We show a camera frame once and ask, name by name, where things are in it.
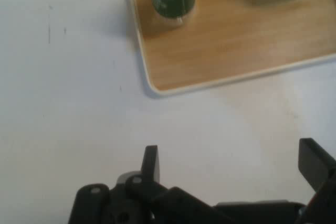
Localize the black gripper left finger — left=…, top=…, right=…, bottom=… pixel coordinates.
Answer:
left=68, top=144, right=232, bottom=224

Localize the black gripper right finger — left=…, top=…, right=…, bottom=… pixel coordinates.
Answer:
left=296, top=137, right=336, bottom=224

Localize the wooden tray with cream rim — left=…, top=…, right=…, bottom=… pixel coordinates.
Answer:
left=128, top=0, right=336, bottom=97

